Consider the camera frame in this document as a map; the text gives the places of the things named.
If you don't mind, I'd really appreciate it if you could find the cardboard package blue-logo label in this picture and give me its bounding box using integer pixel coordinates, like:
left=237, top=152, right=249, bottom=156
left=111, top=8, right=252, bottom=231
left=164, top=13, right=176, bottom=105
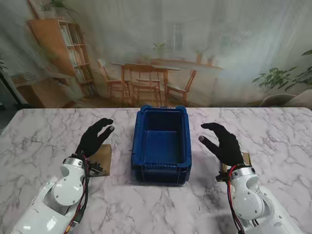
left=86, top=144, right=113, bottom=176

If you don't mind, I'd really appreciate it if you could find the blue plastic turnover box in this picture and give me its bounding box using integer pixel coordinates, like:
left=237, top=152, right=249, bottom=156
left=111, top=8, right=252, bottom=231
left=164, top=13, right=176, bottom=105
left=131, top=105, right=193, bottom=187

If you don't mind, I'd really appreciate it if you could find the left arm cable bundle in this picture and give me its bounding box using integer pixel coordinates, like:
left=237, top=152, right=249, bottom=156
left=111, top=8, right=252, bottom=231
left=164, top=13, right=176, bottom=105
left=69, top=152, right=92, bottom=231

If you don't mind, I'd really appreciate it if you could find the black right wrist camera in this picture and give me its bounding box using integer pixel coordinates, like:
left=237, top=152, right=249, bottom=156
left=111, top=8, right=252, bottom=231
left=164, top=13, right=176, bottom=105
left=215, top=170, right=231, bottom=183

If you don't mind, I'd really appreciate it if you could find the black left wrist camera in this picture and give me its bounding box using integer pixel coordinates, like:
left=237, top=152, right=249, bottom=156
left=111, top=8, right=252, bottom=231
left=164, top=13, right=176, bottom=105
left=88, top=161, right=103, bottom=175

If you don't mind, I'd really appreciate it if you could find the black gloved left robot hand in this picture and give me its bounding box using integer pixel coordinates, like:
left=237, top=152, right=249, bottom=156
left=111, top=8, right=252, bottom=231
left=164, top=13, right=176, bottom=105
left=74, top=118, right=115, bottom=161

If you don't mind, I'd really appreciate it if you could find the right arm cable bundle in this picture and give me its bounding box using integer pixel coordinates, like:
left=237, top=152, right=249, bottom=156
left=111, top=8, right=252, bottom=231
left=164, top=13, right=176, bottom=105
left=225, top=165, right=244, bottom=234

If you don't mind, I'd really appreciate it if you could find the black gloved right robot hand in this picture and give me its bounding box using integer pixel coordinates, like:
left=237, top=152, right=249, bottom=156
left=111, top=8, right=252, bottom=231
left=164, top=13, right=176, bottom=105
left=198, top=122, right=244, bottom=168

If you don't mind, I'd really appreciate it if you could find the cardboard package black-banded label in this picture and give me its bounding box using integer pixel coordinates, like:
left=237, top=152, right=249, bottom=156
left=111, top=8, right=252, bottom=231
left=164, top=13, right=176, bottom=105
left=220, top=152, right=253, bottom=182

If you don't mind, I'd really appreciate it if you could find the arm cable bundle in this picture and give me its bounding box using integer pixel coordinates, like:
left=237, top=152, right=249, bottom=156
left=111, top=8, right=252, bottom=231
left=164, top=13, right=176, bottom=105
left=225, top=165, right=244, bottom=234
left=69, top=152, right=92, bottom=231

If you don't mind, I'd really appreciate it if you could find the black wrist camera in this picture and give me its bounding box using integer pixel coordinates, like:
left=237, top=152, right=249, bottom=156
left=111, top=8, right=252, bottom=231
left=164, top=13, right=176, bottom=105
left=215, top=170, right=231, bottom=183
left=88, top=161, right=103, bottom=175

